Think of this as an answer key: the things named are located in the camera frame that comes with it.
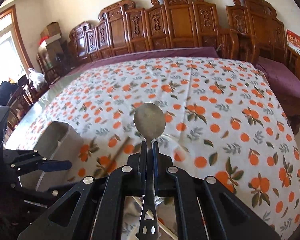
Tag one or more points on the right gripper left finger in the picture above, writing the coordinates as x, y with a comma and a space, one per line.
142, 162

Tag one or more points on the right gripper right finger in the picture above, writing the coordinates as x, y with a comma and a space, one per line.
156, 165

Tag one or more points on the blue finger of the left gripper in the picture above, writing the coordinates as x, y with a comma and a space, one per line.
54, 165

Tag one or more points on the brown wooden chopstick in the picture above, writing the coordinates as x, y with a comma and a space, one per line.
107, 168

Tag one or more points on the steel spoon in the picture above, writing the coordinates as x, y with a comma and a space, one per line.
148, 120

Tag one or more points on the steel rectangular tray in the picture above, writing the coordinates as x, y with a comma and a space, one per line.
58, 142

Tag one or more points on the orange print tablecloth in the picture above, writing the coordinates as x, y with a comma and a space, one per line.
222, 120

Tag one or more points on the dark wooden dining chair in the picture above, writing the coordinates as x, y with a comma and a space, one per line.
21, 101

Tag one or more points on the white plastic bag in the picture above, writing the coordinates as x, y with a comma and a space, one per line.
37, 79

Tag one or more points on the purple bench cushion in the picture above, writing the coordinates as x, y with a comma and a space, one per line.
182, 52

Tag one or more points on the stacked cardboard boxes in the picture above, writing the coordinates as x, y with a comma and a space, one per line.
50, 43

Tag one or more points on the carved wooden sofa bench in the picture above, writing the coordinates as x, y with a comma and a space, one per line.
124, 28

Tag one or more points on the purple armchair cushion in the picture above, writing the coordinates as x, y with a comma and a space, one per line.
280, 78

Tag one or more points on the carved wooden armchair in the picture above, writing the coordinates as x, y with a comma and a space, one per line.
259, 18

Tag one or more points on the red calendar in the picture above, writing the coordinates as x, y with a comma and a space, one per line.
293, 40

